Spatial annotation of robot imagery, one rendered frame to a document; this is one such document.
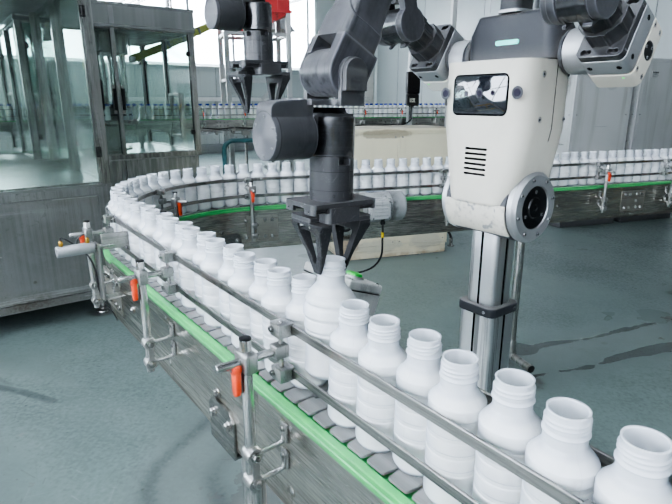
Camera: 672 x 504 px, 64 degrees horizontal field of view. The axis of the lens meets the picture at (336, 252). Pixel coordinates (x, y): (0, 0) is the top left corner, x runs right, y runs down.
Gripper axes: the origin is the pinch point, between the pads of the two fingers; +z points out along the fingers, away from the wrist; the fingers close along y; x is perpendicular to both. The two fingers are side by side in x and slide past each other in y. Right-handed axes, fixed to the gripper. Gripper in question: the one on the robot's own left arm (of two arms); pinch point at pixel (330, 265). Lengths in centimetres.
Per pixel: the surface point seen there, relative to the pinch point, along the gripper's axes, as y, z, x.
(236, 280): -3.2, 7.7, 21.9
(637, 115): 615, -14, 245
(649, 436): 1.4, 3.8, -41.0
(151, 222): -2, 7, 68
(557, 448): -2.7, 6.2, -35.9
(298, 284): -1.8, 3.8, 5.1
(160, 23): 156, -93, 499
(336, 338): -3.5, 7.4, -6.3
